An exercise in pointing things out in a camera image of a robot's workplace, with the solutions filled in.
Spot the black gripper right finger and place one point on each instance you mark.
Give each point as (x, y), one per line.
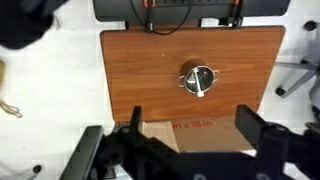
(248, 123)

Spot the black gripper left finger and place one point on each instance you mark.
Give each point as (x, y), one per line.
(136, 118)

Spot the small silver steel pot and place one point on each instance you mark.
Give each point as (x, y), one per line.
(208, 78)

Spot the large flat cardboard box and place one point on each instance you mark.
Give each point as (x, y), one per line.
(200, 140)

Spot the grey office chair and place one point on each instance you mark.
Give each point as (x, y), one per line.
(300, 80)

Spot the black orange bar clamp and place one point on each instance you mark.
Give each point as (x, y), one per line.
(235, 13)
(150, 15)

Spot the yellow blurred object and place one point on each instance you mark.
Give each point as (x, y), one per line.
(2, 78)

